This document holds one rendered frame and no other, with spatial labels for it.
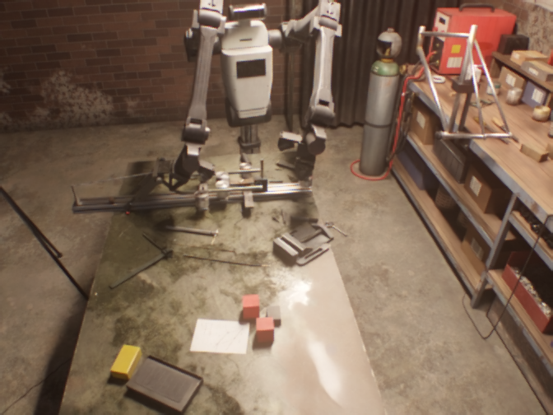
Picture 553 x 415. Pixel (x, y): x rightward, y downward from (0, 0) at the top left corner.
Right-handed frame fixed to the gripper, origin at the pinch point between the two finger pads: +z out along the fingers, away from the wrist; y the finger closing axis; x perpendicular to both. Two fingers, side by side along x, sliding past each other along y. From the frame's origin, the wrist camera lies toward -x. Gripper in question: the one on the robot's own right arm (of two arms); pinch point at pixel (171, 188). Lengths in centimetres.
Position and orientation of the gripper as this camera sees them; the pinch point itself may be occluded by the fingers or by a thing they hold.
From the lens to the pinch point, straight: 161.1
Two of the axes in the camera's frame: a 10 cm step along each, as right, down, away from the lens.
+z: -5.0, 7.4, 4.6
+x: -8.6, -3.4, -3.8
